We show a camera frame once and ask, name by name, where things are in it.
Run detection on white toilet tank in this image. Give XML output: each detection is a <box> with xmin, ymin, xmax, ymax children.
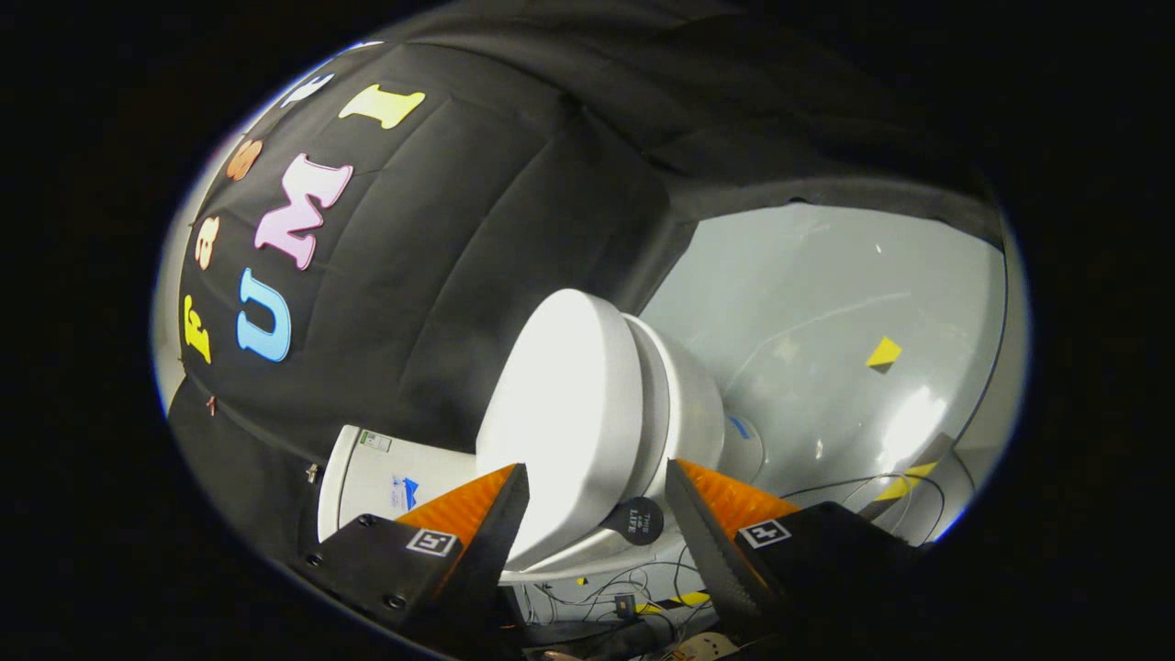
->
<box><xmin>317</xmin><ymin>424</ymin><xmax>480</xmax><ymax>544</ymax></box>

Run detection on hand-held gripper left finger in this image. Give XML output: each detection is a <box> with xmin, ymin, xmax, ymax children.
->
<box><xmin>294</xmin><ymin>464</ymin><xmax>532</xmax><ymax>645</ymax></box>

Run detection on yellow black striped tape strip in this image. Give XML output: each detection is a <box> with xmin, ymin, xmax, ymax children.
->
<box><xmin>858</xmin><ymin>431</ymin><xmax>957</xmax><ymax>526</ymax></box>

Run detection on round black lid pull tab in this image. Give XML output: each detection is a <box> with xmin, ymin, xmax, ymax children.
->
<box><xmin>610</xmin><ymin>497</ymin><xmax>665</xmax><ymax>547</ymax></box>

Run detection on black backdrop cloth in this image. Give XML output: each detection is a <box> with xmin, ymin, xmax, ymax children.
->
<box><xmin>165</xmin><ymin>0</ymin><xmax>1007</xmax><ymax>563</ymax></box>

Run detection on black cable bundle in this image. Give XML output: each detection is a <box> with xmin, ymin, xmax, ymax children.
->
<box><xmin>514</xmin><ymin>551</ymin><xmax>722</xmax><ymax>644</ymax></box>

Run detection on thin black cable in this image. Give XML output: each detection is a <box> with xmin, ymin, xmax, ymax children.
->
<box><xmin>780</xmin><ymin>471</ymin><xmax>948</xmax><ymax>544</ymax></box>

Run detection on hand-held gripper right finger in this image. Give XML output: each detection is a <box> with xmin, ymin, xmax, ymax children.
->
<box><xmin>666</xmin><ymin>458</ymin><xmax>921</xmax><ymax>645</ymax></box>

